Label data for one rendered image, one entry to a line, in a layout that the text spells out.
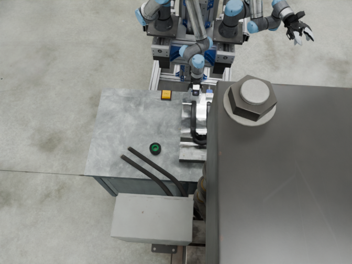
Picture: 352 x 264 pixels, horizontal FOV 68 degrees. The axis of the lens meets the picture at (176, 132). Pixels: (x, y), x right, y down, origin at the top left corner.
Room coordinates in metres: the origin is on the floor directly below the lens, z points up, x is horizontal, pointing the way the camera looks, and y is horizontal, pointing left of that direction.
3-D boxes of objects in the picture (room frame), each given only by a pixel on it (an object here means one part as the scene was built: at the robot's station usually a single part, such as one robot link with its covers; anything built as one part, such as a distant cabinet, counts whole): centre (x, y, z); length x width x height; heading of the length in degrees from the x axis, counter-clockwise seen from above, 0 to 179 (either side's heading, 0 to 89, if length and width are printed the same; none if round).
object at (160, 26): (1.60, 0.11, 1.09); 0.15 x 0.15 x 0.10
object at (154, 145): (0.67, 0.14, 0.82); 0.08 x 0.08 x 0.04
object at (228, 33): (1.55, -0.38, 1.09); 0.15 x 0.15 x 0.10
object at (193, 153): (0.83, -0.16, 0.87); 0.50 x 0.26 x 0.14; 178
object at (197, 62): (1.08, -0.13, 1.21); 0.09 x 0.08 x 0.11; 38
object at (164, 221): (0.13, 0.08, 0.74); 0.31 x 0.22 x 1.47; 88
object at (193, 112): (0.84, -0.18, 0.92); 0.35 x 0.16 x 0.09; 178
